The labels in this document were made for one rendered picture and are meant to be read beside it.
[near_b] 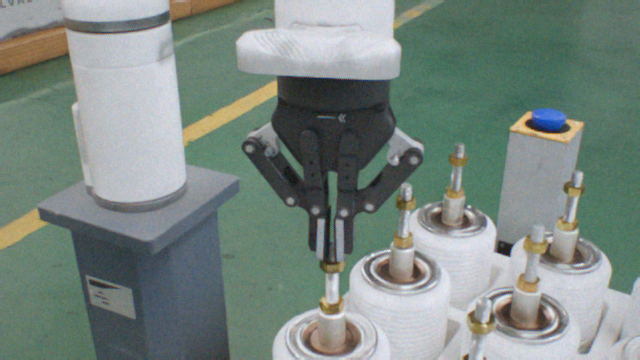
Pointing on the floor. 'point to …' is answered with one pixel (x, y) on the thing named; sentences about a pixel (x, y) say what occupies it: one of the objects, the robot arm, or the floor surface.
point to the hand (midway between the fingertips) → (332, 233)
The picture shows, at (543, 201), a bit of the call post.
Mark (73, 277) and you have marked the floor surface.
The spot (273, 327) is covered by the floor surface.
